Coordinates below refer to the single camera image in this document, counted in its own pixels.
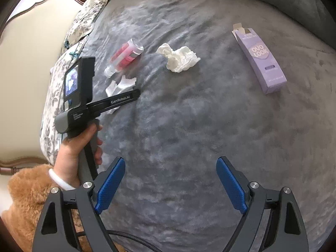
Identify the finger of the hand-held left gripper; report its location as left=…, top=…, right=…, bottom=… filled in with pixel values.
left=91, top=89, right=140, bottom=116

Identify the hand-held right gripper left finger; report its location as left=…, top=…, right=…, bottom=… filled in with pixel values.
left=31, top=157, right=126, bottom=252

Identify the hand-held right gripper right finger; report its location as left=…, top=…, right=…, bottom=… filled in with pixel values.
left=216, top=156, right=310, bottom=252

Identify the white torn wrapper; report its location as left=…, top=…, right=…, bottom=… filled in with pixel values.
left=105, top=75, right=138, bottom=115

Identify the person's left hand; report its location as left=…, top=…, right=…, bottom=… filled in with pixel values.
left=54, top=124, right=104, bottom=189

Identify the floral patterned pillow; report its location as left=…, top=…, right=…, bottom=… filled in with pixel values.
left=39, top=0, right=113, bottom=160

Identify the pink clear bottle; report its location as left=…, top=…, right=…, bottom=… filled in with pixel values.
left=104, top=38, right=144, bottom=79

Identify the white bangle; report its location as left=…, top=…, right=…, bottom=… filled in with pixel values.
left=48, top=168, right=77, bottom=191

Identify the grey plush blanket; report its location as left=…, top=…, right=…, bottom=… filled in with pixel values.
left=50, top=0, right=336, bottom=252

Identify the white crumpled tissue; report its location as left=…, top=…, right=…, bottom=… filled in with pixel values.
left=156, top=43, right=201, bottom=73

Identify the cream upholstered headboard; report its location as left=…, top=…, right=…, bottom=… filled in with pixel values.
left=0, top=0, right=91, bottom=176

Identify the purple cardboard box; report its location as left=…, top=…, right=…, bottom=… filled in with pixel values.
left=231, top=23, right=287, bottom=95

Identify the black braided cable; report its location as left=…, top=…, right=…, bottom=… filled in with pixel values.
left=76, top=230, right=158, bottom=252

